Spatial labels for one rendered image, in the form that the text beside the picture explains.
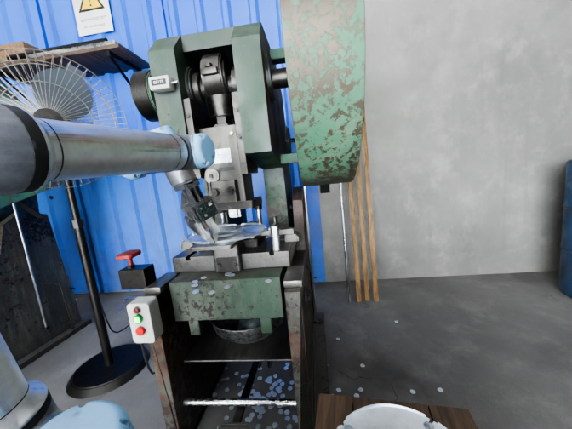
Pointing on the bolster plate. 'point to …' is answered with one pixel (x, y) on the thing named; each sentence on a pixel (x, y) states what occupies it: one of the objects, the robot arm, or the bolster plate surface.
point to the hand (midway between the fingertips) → (212, 239)
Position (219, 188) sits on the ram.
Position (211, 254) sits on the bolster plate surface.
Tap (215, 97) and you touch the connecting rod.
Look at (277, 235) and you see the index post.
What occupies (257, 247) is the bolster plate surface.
